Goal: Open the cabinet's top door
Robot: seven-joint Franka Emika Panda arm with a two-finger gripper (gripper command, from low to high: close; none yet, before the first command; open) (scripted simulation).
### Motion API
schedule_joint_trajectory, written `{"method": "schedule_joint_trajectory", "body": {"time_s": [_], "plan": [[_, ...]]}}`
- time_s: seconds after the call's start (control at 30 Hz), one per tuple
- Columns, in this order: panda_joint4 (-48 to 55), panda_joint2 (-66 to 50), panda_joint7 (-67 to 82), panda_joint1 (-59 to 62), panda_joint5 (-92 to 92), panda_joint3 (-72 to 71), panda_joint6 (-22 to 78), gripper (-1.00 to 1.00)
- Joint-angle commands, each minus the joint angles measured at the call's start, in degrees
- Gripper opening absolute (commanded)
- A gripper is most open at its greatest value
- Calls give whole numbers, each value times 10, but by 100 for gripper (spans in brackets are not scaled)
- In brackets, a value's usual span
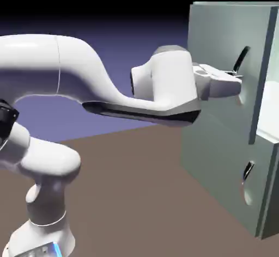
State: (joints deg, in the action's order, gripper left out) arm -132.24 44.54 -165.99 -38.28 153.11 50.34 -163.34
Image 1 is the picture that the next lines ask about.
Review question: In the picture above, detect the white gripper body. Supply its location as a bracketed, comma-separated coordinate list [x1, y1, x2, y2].
[199, 63, 243, 98]

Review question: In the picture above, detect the dark curved metal handle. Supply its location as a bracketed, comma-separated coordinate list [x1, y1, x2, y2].
[241, 160, 256, 207]
[231, 46, 251, 106]

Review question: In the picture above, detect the grey-green cabinet door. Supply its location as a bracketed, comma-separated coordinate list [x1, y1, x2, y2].
[179, 106, 279, 240]
[182, 2, 279, 145]

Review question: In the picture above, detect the grey-green painted cabinet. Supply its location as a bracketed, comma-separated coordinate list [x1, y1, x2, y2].
[179, 1, 279, 240]

